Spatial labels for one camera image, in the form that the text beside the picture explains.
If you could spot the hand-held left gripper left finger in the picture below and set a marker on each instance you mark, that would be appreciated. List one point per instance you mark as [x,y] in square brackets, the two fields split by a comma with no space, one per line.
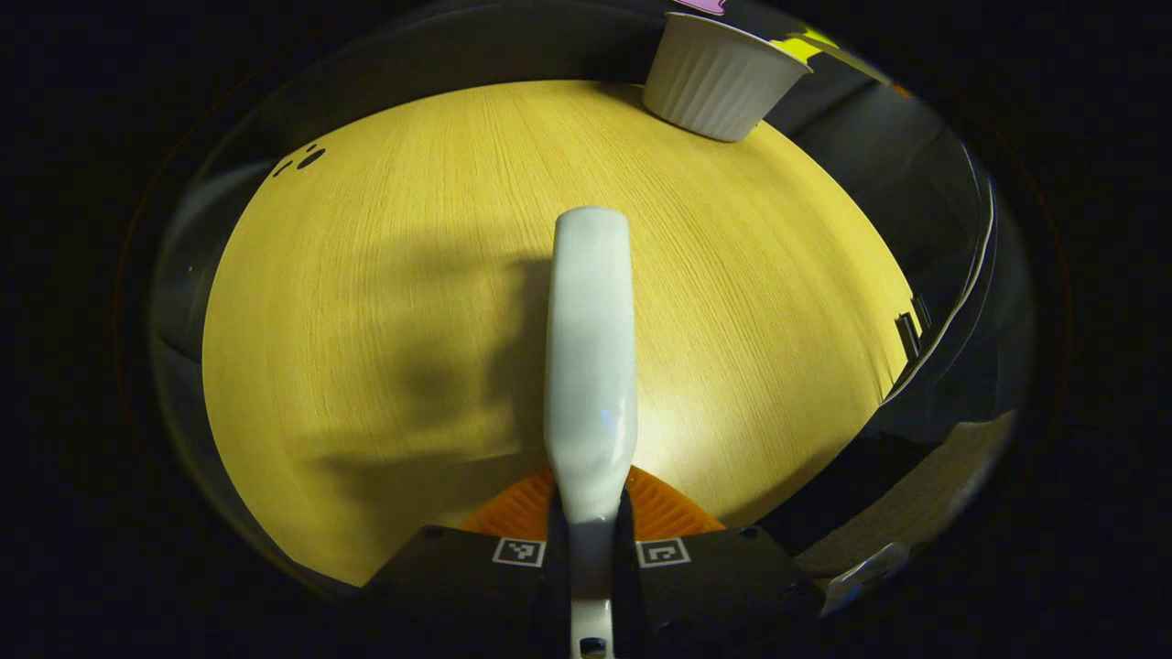
[558,567]

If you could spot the white garbage bin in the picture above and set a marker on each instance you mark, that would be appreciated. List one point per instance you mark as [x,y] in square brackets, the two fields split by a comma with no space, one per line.
[719,82]

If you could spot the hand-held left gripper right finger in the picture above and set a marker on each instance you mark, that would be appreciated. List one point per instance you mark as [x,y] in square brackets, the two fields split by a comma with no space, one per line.
[628,577]

